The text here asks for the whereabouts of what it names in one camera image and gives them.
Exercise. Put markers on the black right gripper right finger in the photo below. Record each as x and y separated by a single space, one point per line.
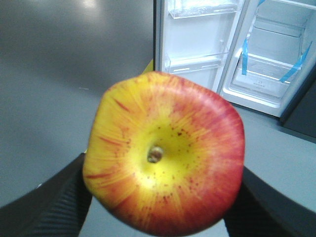
261 211

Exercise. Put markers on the clear lower door bin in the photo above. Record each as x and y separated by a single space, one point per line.
185 64

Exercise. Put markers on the yellow floor tape line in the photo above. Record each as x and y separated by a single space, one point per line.
150 67

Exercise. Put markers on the red yellow apple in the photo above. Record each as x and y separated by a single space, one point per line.
165 155

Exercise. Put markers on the blue tape strip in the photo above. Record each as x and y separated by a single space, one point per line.
297 66
244 57

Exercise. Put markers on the clear door bin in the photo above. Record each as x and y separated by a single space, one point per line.
195 8
185 64

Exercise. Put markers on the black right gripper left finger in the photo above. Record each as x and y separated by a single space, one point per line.
57 208

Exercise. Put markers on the dark grey fridge right door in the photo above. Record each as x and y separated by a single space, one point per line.
302 118

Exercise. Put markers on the white fridge interior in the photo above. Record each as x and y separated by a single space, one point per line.
280 30

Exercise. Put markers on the blue tape strip lower left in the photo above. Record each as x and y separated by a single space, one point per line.
244 57

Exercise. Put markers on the clear crisper drawer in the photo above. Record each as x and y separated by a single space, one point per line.
262 79

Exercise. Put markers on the clear middle door bin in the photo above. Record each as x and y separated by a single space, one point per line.
195 8

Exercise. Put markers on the white fridge door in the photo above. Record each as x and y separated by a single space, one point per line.
194 36

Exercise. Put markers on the blue tape strip lower right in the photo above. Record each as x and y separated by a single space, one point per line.
297 66

